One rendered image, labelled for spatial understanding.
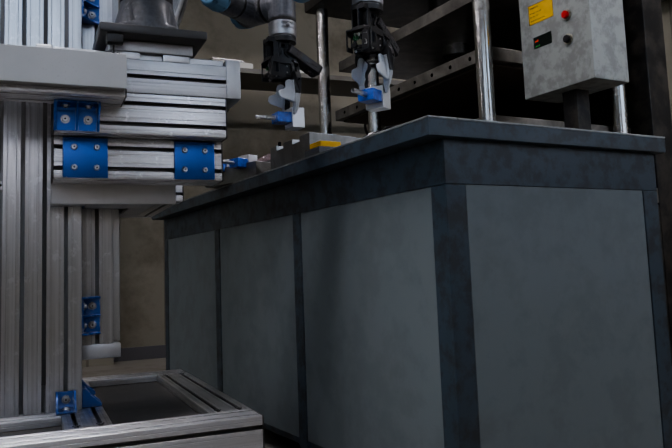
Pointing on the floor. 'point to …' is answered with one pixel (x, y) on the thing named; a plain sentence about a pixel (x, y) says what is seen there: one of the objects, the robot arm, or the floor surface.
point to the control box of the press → (573, 35)
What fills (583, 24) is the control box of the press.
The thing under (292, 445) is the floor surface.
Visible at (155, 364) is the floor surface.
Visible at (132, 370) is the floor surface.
